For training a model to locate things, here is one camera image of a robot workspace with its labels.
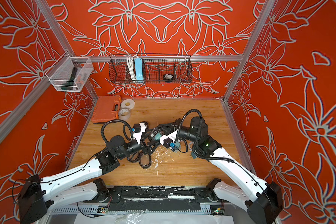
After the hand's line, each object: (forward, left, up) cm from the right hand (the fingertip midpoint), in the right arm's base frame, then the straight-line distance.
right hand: (158, 122), depth 63 cm
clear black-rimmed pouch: (-6, +10, -33) cm, 35 cm away
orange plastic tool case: (+34, +45, -30) cm, 64 cm away
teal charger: (-5, 0, -5) cm, 7 cm away
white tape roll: (+43, +31, -33) cm, 63 cm away
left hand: (-3, 0, -6) cm, 7 cm away
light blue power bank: (+41, +16, 0) cm, 44 cm away
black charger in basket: (+43, -4, -5) cm, 44 cm away
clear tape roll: (+30, +31, -31) cm, 53 cm away
